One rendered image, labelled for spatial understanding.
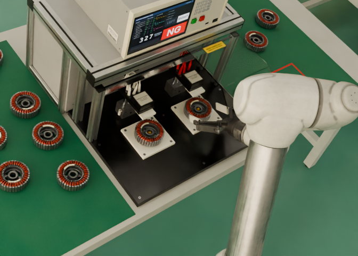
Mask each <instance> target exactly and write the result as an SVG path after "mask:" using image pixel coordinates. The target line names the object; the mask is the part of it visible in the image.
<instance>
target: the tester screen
mask: <svg viewBox="0 0 358 256"><path fill-rule="evenodd" d="M193 2H194V0H192V1H189V2H186V3H183V4H180V5H177V6H174V7H171V8H168V9H165V10H162V11H159V12H157V13H154V14H150V15H147V16H144V17H142V18H139V19H136V20H135V25H134V29H133V34H132V39H131V44H130V47H129V52H128V53H131V52H134V51H137V50H139V49H142V48H145V47H147V46H150V45H152V44H155V43H158V42H160V41H163V40H165V39H163V40H161V37H162V33H163V30H165V29H167V28H170V27H173V26H176V25H178V24H181V23H183V22H188V19H186V20H183V21H180V22H177V23H175V24H171V25H170V26H166V27H165V23H166V21H167V20H169V19H172V18H175V17H177V16H180V15H184V14H186V13H190V12H191V9H192V5H193ZM189 15H190V14H189ZM188 18H189V17H188ZM182 33H184V32H182ZM182 33H179V34H182ZM150 34H154V35H153V38H152V39H149V40H146V41H144V42H141V43H139V40H140V38H142V37H145V36H148V35H150ZM179 34H177V35H179ZM177 35H174V36H177ZM174 36H171V37H174ZM158 37H159V40H158V41H156V42H153V43H151V44H148V45H145V46H142V47H140V48H137V49H134V50H132V51H130V50H131V47H134V46H137V45H139V44H143V43H145V42H148V41H150V40H153V39H156V38H158ZM171 37H168V38H166V39H169V38H171Z"/></svg>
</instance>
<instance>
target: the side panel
mask: <svg viewBox="0 0 358 256"><path fill-rule="evenodd" d="M69 61H70V58H69V56H68V55H67V54H66V53H65V51H64V50H63V49H62V48H61V46H60V45H59V44H58V43H57V41H56V40H55V39H54V38H53V36H52V35H51V34H50V33H49V31H48V30H47V29H46V28H45V26H44V25H43V24H42V23H41V21H40V20H39V19H38V17H36V15H35V14H34V12H33V11H32V10H31V9H30V8H29V6H28V5H27V38H26V67H27V68H28V70H29V71H30V72H31V74H32V75H33V76H34V78H35V79H36V80H37V82H38V83H39V84H40V86H41V87H42V89H43V90H44V91H45V93H46V94H47V95H48V97H49V98H50V99H51V101H52V102H53V103H54V105H55V106H56V107H57V109H58V110H59V111H60V113H61V114H64V111H65V110H64V107H65V101H66V91H67V81H68V71H69ZM67 112H68V111H67Z"/></svg>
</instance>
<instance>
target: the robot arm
mask: <svg viewBox="0 0 358 256"><path fill-rule="evenodd" d="M216 110H219V111H221V112H223V113H225V114H230V117H229V118H225V119H223V120H217V121H202V120H201V119H199V118H197V117H195V116H193V115H189V119H190V122H191V123H193V124H194V125H196V129H197V131H205V132H210V133H216V134H220V131H222V130H224V131H227V133H228V134H229V135H231V136H233V137H234V138H235V139H236V140H237V141H239V142H241V143H243V144H245V145H247V146H248V150H247V155H246V159H245V165H244V168H243V172H242V177H241V182H240V187H239V193H238V198H237V203H236V206H235V211H234V216H233V220H232V225H231V230H230V234H229V239H228V243H227V247H226V248H225V249H223V250H222V251H221V252H219V253H217V255H216V256H261V255H262V251H263V247H264V242H265V238H266V234H267V230H268V227H269V223H270V218H271V214H272V210H273V206H274V201H275V197H276V193H277V190H278V186H279V182H280V178H281V173H282V169H283V165H284V161H285V158H286V154H287V152H288V151H289V148H290V145H291V144H292V143H293V142H294V141H295V139H296V137H297V136H298V134H299V133H300V132H301V130H304V131H311V130H323V131H324V130H331V129H337V128H340V127H343V126H345V125H347V124H349V123H351V122H353V121H354V120H355V119H356V118H357V117H358V86H357V85H355V84H352V83H350V82H345V81H341V82H335V81H331V80H325V79H318V78H311V77H305V76H302V75H295V74H288V73H262V74H258V75H254V76H250V77H247V78H245V79H244V80H243V81H241V82H240V83H239V84H238V85H237V88H236V90H235V93H234V98H233V108H232V107H231V108H229V109H227V107H226V106H224V105H221V104H219V103H216ZM232 112H234V114H235V115H236V117H233V114H232ZM219 123H220V124H221V126H220V127H219Z"/></svg>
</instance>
